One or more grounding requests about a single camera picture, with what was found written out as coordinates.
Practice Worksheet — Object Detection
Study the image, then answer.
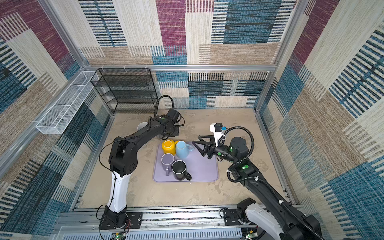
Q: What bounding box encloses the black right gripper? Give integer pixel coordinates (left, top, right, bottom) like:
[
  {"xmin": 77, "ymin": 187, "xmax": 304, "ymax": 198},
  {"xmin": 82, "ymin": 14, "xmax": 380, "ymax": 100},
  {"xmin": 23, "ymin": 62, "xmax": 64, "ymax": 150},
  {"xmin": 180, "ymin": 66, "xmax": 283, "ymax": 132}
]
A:
[{"xmin": 192, "ymin": 134, "xmax": 237, "ymax": 164}]

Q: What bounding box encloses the lavender plastic tray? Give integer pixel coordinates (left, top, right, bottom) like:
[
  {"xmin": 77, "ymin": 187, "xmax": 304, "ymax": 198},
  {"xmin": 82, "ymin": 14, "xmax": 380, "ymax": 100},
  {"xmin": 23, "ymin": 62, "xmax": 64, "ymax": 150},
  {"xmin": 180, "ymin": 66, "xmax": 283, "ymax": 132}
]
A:
[{"xmin": 153, "ymin": 144, "xmax": 219, "ymax": 183}]

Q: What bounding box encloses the blue floral dotted mug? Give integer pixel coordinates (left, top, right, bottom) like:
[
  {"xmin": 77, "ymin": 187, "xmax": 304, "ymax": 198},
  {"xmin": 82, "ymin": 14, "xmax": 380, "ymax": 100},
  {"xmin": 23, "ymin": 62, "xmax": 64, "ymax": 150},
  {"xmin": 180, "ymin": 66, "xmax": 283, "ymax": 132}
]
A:
[{"xmin": 137, "ymin": 122, "xmax": 149, "ymax": 131}]

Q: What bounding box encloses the black ceramic mug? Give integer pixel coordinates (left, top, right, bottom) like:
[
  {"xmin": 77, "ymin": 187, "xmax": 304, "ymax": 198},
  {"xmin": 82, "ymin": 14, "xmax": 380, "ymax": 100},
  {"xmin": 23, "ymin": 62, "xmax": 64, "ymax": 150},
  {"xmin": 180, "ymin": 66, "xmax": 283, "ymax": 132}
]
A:
[{"xmin": 172, "ymin": 160, "xmax": 192, "ymax": 181}]

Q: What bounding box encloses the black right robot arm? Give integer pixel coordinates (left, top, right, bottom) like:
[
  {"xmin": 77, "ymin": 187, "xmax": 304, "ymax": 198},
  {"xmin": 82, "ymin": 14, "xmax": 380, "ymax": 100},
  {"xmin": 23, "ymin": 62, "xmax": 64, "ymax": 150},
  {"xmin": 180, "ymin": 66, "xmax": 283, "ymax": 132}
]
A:
[{"xmin": 193, "ymin": 136, "xmax": 323, "ymax": 240}]

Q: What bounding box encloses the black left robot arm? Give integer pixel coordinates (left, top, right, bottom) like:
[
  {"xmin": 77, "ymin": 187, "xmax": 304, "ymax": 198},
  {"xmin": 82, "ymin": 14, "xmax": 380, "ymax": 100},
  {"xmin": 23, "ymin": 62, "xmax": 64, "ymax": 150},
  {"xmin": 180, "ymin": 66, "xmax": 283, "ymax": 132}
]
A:
[{"xmin": 99, "ymin": 109, "xmax": 183, "ymax": 230}]

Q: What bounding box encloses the yellow round mug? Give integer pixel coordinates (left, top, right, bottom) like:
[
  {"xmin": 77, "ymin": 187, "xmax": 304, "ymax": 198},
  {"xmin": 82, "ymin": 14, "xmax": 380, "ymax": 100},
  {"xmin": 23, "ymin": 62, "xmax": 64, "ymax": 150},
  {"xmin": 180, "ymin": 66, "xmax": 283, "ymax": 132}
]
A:
[{"xmin": 162, "ymin": 140, "xmax": 179, "ymax": 156}]

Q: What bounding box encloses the light blue plain mug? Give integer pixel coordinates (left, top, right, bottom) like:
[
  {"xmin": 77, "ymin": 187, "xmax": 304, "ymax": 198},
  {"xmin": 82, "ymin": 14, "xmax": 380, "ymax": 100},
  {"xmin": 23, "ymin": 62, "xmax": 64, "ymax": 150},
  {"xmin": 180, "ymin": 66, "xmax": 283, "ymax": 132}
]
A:
[{"xmin": 176, "ymin": 141, "xmax": 195, "ymax": 160}]

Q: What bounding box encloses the lavender ceramic mug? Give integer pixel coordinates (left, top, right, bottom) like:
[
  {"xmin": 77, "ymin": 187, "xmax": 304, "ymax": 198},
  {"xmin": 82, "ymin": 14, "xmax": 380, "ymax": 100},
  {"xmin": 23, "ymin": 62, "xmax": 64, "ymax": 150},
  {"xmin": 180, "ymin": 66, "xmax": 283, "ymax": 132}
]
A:
[{"xmin": 161, "ymin": 153, "xmax": 175, "ymax": 176}]

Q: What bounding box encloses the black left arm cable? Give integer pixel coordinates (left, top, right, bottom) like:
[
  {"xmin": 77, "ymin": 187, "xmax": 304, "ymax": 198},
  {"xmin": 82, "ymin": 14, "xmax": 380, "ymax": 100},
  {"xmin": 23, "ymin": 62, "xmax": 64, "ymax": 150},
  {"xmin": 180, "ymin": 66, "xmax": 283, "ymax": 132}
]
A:
[{"xmin": 153, "ymin": 95, "xmax": 175, "ymax": 119}]

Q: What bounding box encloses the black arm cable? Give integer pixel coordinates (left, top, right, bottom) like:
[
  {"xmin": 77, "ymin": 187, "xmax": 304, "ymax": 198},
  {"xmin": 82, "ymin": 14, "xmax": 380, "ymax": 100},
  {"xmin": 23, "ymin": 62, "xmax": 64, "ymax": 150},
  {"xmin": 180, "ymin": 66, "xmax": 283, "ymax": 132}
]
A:
[
  {"xmin": 221, "ymin": 125, "xmax": 326, "ymax": 240},
  {"xmin": 153, "ymin": 95, "xmax": 175, "ymax": 119}
]

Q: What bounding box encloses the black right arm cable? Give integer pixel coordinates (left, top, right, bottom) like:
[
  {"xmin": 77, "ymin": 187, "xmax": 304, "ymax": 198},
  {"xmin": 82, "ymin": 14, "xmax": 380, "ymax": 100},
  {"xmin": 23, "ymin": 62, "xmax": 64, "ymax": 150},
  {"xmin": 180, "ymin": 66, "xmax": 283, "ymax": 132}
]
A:
[{"xmin": 221, "ymin": 125, "xmax": 326, "ymax": 240}]

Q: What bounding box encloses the black wire shelf rack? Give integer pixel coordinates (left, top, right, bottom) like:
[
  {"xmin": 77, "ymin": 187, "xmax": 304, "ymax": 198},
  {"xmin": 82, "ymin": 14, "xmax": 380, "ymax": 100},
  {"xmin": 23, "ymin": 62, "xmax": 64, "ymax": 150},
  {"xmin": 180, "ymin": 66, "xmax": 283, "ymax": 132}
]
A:
[{"xmin": 91, "ymin": 68, "xmax": 158, "ymax": 114}]

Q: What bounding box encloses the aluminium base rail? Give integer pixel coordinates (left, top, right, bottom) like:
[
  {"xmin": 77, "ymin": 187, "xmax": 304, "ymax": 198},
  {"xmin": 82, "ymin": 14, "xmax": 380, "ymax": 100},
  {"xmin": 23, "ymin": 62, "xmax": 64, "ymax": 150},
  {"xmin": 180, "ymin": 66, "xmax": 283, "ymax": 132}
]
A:
[{"xmin": 50, "ymin": 203, "xmax": 310, "ymax": 240}]

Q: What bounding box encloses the white wire mesh basket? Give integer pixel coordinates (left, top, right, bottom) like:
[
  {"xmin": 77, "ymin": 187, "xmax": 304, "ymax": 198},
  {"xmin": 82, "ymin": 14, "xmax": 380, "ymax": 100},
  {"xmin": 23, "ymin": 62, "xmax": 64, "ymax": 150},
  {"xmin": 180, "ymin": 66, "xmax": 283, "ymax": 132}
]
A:
[{"xmin": 36, "ymin": 71, "xmax": 95, "ymax": 135}]

